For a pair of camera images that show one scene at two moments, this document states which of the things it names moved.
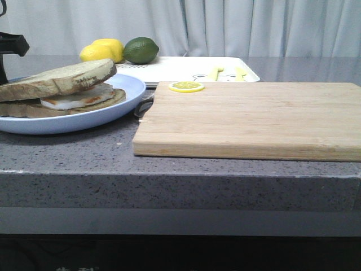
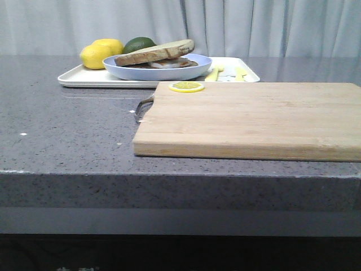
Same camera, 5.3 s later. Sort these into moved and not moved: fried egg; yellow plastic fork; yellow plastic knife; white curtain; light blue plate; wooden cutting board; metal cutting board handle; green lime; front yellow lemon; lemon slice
Moved: light blue plate; fried egg
Not moved: white curtain; yellow plastic knife; green lime; wooden cutting board; metal cutting board handle; lemon slice; front yellow lemon; yellow plastic fork
